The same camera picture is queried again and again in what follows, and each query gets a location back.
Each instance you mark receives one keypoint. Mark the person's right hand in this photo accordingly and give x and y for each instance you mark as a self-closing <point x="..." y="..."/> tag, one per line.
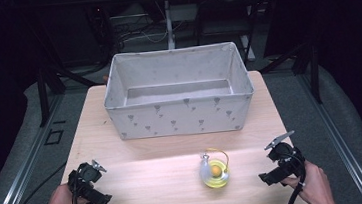
<point x="312" y="186"/>

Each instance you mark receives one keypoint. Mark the person's left hand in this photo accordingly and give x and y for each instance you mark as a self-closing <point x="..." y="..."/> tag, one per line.
<point x="61" y="202"/>

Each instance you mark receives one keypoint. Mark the small yellow glass teapot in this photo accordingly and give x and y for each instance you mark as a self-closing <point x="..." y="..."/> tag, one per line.
<point x="215" y="175"/>

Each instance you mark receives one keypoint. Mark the aluminium floor rail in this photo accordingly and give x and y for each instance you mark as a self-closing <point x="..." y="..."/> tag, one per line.
<point x="340" y="143"/>
<point x="18" y="174"/>

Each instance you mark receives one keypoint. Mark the white desk leg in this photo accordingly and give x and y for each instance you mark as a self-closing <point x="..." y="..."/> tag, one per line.
<point x="169" y="26"/>

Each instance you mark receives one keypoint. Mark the white printed fabric storage box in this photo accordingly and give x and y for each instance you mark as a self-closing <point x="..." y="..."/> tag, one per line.
<point x="180" y="118"/>

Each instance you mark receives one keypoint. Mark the black chair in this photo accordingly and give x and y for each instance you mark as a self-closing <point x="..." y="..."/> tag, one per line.
<point x="224" y="14"/>

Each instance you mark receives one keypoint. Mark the black metal stand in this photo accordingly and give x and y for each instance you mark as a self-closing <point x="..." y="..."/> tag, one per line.
<point x="315" y="72"/>
<point x="43" y="95"/>

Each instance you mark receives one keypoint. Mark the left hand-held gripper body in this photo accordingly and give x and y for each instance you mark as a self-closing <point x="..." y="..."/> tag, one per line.
<point x="87" y="176"/>

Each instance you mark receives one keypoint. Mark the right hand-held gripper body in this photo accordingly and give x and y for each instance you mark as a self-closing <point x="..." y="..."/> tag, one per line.
<point x="286" y="158"/>

